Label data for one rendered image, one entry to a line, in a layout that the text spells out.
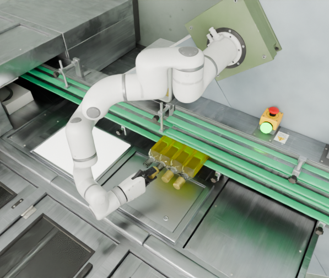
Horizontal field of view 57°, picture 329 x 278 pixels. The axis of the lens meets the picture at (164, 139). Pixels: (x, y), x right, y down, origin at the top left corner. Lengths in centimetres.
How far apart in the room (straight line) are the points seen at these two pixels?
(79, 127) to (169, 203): 57
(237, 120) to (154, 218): 55
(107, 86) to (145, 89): 11
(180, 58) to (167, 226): 72
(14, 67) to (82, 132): 88
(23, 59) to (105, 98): 97
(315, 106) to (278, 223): 52
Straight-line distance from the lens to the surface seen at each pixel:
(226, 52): 109
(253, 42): 112
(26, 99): 208
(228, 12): 113
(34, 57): 187
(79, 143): 102
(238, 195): 147
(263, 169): 130
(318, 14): 114
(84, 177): 120
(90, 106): 93
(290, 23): 117
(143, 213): 135
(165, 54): 89
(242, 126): 132
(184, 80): 91
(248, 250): 134
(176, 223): 132
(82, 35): 207
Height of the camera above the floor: 181
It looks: 36 degrees down
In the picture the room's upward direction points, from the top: 136 degrees counter-clockwise
